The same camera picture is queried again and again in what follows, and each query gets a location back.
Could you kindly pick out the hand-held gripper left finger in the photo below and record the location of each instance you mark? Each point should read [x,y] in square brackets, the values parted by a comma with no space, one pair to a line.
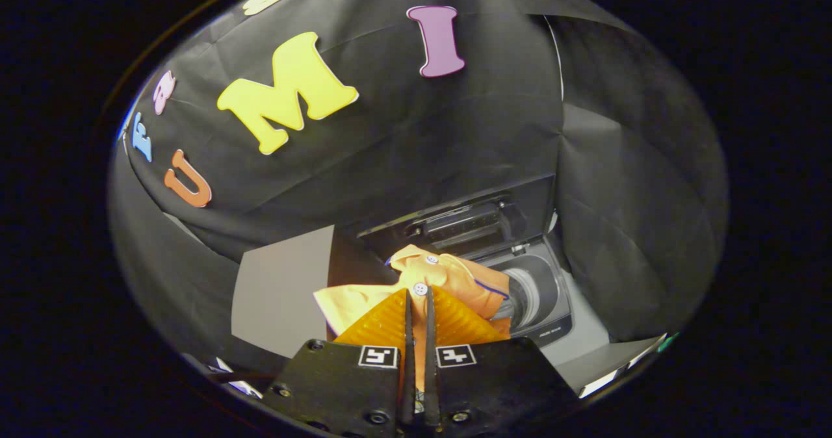
[351,386]

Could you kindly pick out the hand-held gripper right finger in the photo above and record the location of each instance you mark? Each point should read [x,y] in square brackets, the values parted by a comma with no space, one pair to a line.
[494,386]

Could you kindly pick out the yellow polo shirt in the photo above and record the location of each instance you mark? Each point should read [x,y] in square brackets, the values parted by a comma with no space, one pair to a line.
[448,275]

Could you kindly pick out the dark washing machine lid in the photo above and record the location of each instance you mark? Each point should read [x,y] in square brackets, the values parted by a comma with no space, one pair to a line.
[468,220]

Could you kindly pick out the black backdrop cloth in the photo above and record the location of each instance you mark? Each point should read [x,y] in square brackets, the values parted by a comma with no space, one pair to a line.
[422,139]

